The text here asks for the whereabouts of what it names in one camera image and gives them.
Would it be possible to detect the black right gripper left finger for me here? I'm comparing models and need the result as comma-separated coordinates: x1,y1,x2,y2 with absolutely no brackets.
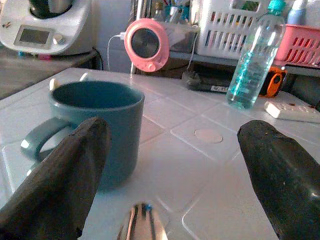
0,116,112,240

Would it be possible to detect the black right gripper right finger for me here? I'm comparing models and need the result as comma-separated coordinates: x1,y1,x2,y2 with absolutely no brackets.
236,119,320,240

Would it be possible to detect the white remote control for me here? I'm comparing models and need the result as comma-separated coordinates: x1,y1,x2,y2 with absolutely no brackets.
264,100,320,124

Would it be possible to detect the blue ceramic mug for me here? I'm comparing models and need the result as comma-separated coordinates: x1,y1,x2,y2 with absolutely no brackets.
20,80,145,191

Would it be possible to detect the orange black tape measure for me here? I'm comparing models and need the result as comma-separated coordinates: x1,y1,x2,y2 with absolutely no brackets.
259,66,288,98

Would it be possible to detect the silver metal fork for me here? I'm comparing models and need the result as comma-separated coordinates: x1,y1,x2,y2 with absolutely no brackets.
116,202,169,240

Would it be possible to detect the clear plastic water bottle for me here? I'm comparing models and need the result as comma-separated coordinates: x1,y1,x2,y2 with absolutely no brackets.
226,0,287,110

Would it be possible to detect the black power adapter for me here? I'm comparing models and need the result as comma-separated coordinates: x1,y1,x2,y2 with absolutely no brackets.
181,71,232,94

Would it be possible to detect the pink plastic basket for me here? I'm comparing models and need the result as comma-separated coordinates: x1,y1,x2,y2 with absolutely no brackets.
274,23,320,67

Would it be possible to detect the white kitchen food processor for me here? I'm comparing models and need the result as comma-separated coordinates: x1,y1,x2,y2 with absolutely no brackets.
0,0,92,56

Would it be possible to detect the white plastic basket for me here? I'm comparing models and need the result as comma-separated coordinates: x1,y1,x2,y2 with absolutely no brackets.
194,0,272,60

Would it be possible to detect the pink round cup warmer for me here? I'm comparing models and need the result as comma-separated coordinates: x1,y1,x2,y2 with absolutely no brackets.
123,18,171,73

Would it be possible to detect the blue white spray bottle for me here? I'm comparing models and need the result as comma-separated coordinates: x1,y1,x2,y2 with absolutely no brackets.
286,0,309,26

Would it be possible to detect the white power cable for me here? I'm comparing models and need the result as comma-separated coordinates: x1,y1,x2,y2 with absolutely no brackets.
106,31,126,71

